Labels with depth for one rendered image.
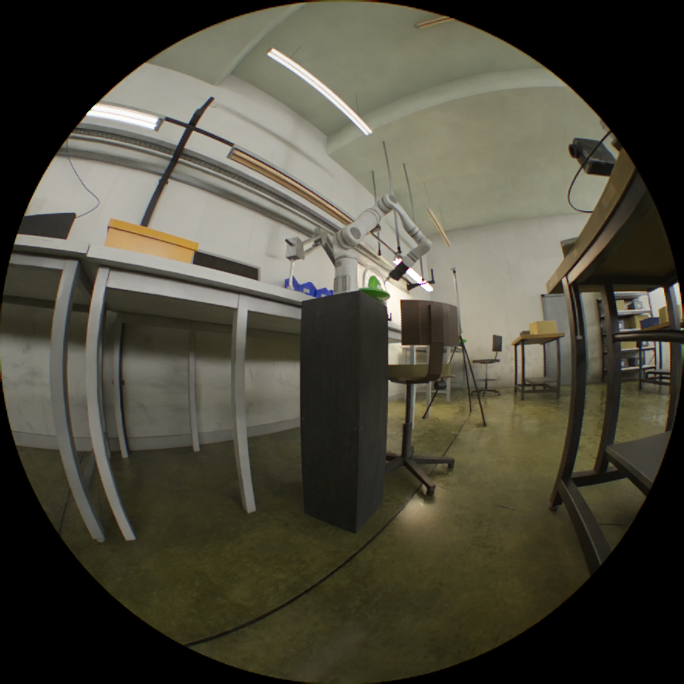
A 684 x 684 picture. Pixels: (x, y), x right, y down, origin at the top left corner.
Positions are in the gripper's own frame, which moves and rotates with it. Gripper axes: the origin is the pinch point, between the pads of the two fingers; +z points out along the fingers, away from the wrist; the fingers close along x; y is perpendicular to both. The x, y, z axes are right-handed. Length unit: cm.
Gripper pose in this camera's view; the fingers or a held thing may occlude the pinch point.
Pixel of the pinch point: (384, 282)
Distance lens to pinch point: 142.2
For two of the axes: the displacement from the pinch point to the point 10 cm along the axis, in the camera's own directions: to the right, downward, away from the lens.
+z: -5.9, 6.2, 5.2
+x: 7.0, 0.7, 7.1
